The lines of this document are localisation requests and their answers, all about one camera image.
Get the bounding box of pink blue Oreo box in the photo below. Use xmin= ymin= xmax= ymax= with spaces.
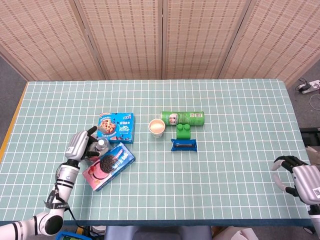
xmin=82 ymin=141 xmax=136 ymax=192

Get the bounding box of black floor object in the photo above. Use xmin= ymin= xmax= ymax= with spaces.
xmin=299 ymin=127 xmax=320 ymax=148

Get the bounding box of clear object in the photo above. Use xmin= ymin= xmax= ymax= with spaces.
xmin=96 ymin=138 xmax=107 ymax=153

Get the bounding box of blue chocolate chip cookie box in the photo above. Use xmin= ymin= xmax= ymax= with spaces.
xmin=96 ymin=112 xmax=136 ymax=145

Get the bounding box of green grid tablecloth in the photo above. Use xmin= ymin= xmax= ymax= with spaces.
xmin=0 ymin=79 xmax=313 ymax=227

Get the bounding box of blue grey chair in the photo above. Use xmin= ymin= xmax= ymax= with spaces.
xmin=104 ymin=225 xmax=213 ymax=240

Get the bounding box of clear plastic bottle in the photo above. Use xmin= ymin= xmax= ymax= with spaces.
xmin=94 ymin=137 xmax=111 ymax=154

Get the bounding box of blue plastic bin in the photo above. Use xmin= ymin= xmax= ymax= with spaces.
xmin=54 ymin=231 xmax=84 ymax=240

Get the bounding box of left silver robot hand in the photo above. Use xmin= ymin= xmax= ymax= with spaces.
xmin=64 ymin=125 xmax=100 ymax=163

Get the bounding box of white power strip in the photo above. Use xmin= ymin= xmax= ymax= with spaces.
xmin=301 ymin=79 xmax=320 ymax=95

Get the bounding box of small white device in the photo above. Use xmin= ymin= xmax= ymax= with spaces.
xmin=89 ymin=225 xmax=106 ymax=237

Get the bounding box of green toy building block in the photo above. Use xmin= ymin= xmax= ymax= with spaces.
xmin=175 ymin=123 xmax=192 ymax=140

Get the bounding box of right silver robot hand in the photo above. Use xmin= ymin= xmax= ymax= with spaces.
xmin=271 ymin=155 xmax=320 ymax=206

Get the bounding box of green chips can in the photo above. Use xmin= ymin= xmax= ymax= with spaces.
xmin=160 ymin=110 xmax=206 ymax=127

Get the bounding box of blue Oreo snack pack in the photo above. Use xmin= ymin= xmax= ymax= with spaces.
xmin=170 ymin=138 xmax=198 ymax=152

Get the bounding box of brown cardboard box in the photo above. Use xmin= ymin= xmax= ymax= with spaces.
xmin=213 ymin=226 xmax=259 ymax=240

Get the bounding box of woven bamboo screen panel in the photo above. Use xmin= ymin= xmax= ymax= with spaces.
xmin=0 ymin=0 xmax=106 ymax=82
xmin=161 ymin=0 xmax=252 ymax=80
xmin=218 ymin=0 xmax=320 ymax=85
xmin=73 ymin=0 xmax=165 ymax=81

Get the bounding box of thin white cable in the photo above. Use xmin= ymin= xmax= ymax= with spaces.
xmin=309 ymin=94 xmax=320 ymax=110

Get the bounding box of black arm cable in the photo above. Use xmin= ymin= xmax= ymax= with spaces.
xmin=66 ymin=206 xmax=106 ymax=236

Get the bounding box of white paper cup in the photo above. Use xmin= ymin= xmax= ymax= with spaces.
xmin=148 ymin=118 xmax=166 ymax=139

